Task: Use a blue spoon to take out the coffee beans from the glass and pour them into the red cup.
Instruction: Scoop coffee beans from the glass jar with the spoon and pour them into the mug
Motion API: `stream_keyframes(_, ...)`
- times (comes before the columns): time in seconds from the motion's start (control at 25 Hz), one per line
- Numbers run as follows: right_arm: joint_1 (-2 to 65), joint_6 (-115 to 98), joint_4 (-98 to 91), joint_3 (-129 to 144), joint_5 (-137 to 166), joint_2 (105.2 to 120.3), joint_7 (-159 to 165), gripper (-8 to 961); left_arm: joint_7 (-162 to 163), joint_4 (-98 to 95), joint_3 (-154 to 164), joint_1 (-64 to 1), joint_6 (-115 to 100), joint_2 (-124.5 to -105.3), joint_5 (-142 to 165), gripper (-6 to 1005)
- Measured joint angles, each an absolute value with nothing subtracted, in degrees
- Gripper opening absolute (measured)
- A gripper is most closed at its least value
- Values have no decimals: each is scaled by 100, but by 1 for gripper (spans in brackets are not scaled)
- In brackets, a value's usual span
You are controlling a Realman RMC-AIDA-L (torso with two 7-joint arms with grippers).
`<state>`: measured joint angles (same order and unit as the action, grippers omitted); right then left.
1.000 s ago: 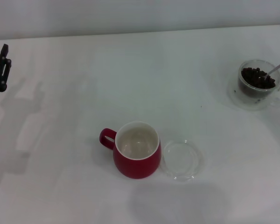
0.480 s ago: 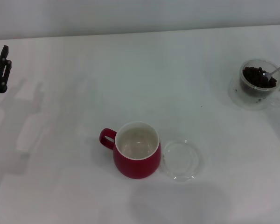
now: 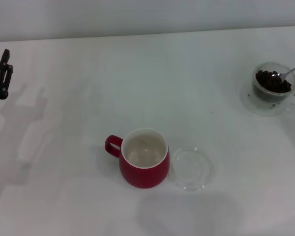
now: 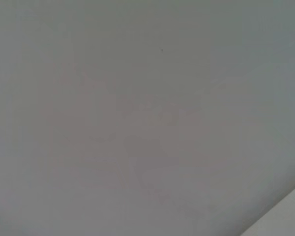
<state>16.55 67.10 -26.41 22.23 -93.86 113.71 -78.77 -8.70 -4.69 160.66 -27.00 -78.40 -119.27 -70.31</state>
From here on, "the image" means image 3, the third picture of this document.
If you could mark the clear glass cup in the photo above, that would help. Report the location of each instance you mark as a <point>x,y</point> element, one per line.
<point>270,97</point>

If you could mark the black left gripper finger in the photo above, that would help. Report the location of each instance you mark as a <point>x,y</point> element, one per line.
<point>4,81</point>

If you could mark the clear glass saucer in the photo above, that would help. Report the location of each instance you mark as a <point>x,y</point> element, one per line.
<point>247,100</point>

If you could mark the red ceramic mug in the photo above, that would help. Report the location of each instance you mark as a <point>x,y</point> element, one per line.
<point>142,175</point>

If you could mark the small clear glass dish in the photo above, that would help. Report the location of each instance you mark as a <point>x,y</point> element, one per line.
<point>193,169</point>

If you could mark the dark coffee beans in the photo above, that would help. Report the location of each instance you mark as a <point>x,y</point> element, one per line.
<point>268,82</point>

